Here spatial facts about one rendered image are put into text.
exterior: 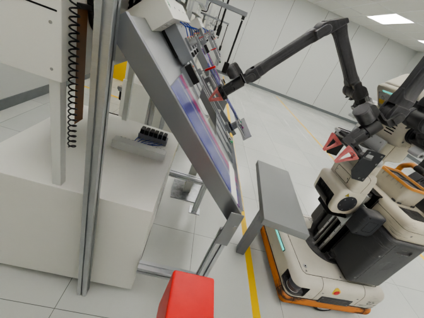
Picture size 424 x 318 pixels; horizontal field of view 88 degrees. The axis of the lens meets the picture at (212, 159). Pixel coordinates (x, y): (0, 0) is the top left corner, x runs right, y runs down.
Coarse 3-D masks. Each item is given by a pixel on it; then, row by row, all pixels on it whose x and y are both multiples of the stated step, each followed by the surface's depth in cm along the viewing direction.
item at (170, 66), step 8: (136, 16) 60; (136, 24) 58; (144, 24) 64; (144, 32) 61; (152, 32) 69; (160, 32) 78; (144, 40) 59; (152, 40) 65; (160, 40) 74; (152, 48) 62; (160, 48) 70; (168, 48) 81; (160, 56) 67; (168, 56) 76; (160, 64) 64; (168, 64) 72; (176, 64) 82; (168, 72) 69; (176, 72) 78; (168, 80) 65; (192, 88) 93; (200, 88) 111
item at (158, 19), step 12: (144, 0) 65; (156, 0) 65; (168, 0) 71; (132, 12) 66; (144, 12) 66; (156, 12) 66; (168, 12) 66; (180, 12) 89; (156, 24) 68; (168, 24) 73
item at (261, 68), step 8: (328, 24) 98; (312, 32) 101; (320, 32) 99; (328, 32) 99; (296, 40) 104; (304, 40) 104; (312, 40) 103; (288, 48) 105; (296, 48) 105; (272, 56) 107; (280, 56) 107; (288, 56) 107; (256, 64) 112; (264, 64) 108; (272, 64) 109; (248, 72) 110; (256, 72) 110; (264, 72) 110
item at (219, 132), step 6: (216, 120) 121; (216, 126) 113; (222, 126) 132; (216, 132) 105; (222, 132) 123; (222, 138) 115; (222, 144) 108; (228, 144) 123; (228, 150) 120; (228, 156) 112
